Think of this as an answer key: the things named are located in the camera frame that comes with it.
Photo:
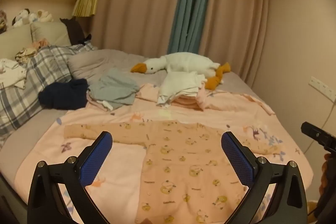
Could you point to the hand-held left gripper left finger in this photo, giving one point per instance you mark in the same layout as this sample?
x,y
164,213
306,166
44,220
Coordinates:
x,y
95,158

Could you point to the crumpled white clothes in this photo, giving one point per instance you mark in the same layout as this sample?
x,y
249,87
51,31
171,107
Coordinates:
x,y
10,74

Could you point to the pale plush toy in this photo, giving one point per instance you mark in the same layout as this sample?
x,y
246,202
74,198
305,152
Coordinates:
x,y
40,16

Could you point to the floral print cloth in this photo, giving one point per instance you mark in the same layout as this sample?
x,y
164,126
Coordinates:
x,y
25,54

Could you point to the blue curtain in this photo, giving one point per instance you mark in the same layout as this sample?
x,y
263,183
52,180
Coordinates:
x,y
189,3

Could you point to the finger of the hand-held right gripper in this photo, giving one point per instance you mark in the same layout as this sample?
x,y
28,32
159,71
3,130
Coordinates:
x,y
315,134

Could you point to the beige curtain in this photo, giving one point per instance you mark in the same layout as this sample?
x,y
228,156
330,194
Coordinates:
x,y
136,3
236,16

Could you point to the navy dark cloth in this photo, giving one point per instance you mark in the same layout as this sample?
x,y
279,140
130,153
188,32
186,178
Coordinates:
x,y
63,95

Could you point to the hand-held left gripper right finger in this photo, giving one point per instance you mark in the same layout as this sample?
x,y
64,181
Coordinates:
x,y
236,161

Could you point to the dark brown cloth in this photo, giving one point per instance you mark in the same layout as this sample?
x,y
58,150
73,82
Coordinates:
x,y
74,31

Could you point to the white goose plush toy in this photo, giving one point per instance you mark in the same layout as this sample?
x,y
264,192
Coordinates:
x,y
183,61

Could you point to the white wall socket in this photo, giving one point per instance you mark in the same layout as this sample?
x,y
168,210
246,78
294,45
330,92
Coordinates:
x,y
323,87

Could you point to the white folded garment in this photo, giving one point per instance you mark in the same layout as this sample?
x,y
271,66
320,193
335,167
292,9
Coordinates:
x,y
178,85

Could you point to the crumpled pink cloth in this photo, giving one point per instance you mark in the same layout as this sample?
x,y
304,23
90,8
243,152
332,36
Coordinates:
x,y
40,44

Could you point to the pink printed blanket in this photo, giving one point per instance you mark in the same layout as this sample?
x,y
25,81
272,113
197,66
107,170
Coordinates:
x,y
126,113

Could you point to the pink bear print baby onesie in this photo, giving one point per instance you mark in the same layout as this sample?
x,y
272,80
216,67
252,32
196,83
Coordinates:
x,y
183,161

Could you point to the grey plaid duvet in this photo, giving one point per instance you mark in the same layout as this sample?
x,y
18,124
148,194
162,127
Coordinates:
x,y
44,66

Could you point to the small white garment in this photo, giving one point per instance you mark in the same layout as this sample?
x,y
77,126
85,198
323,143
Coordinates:
x,y
105,106

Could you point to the bed with grey sheet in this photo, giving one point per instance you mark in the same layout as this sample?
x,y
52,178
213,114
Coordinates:
x,y
31,129

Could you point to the grey-blue garment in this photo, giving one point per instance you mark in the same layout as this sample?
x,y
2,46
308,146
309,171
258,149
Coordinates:
x,y
113,87

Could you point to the pink folded clothes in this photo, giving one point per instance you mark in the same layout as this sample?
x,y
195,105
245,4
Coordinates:
x,y
183,103

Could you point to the beige headboard cushion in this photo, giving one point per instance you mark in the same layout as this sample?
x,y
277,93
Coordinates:
x,y
15,43
50,32

